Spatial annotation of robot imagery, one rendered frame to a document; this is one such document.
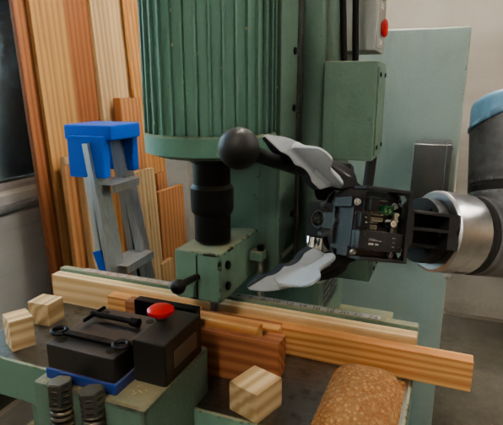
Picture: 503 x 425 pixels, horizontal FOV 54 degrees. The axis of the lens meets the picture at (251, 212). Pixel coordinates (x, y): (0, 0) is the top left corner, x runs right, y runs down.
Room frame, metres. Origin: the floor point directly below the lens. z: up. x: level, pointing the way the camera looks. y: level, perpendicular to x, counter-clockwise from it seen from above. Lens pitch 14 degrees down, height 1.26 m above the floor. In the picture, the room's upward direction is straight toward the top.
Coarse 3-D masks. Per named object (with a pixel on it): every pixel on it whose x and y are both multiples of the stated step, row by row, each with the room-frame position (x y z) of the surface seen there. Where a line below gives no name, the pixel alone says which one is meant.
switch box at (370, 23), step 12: (348, 0) 0.88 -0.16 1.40; (360, 0) 0.87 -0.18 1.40; (372, 0) 0.87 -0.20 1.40; (348, 12) 0.88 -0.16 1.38; (360, 12) 0.87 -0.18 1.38; (372, 12) 0.87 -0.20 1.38; (384, 12) 0.93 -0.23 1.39; (348, 24) 0.88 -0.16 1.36; (360, 24) 0.87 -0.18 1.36; (372, 24) 0.86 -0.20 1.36; (348, 36) 0.88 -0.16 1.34; (360, 36) 0.87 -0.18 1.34; (372, 36) 0.86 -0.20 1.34; (348, 48) 0.88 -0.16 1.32; (360, 48) 0.87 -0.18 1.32; (372, 48) 0.86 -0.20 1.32
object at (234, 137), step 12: (228, 132) 0.40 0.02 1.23; (240, 132) 0.40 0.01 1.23; (252, 132) 0.41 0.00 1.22; (228, 144) 0.40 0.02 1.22; (240, 144) 0.39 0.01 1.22; (252, 144) 0.40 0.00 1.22; (228, 156) 0.40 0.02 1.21; (240, 156) 0.39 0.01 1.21; (252, 156) 0.40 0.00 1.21; (264, 156) 0.45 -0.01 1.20; (276, 156) 0.48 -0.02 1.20; (240, 168) 0.40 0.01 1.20; (276, 168) 0.50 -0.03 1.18; (288, 168) 0.52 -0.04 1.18; (324, 192) 0.73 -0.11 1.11
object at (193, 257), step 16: (192, 240) 0.68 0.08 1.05; (240, 240) 0.68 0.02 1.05; (256, 240) 0.74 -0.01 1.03; (176, 256) 0.64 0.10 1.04; (192, 256) 0.63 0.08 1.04; (208, 256) 0.62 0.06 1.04; (224, 256) 0.63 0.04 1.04; (240, 256) 0.68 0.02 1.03; (176, 272) 0.64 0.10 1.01; (192, 272) 0.63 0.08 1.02; (208, 272) 0.62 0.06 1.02; (224, 272) 0.63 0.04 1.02; (240, 272) 0.68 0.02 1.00; (192, 288) 0.63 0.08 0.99; (208, 288) 0.62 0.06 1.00; (224, 288) 0.63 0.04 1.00
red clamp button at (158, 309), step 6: (150, 306) 0.51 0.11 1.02; (156, 306) 0.51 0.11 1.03; (162, 306) 0.51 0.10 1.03; (168, 306) 0.51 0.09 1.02; (150, 312) 0.50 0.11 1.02; (156, 312) 0.50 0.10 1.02; (162, 312) 0.50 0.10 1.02; (168, 312) 0.50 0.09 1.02; (156, 318) 0.50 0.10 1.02; (162, 318) 0.50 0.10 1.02
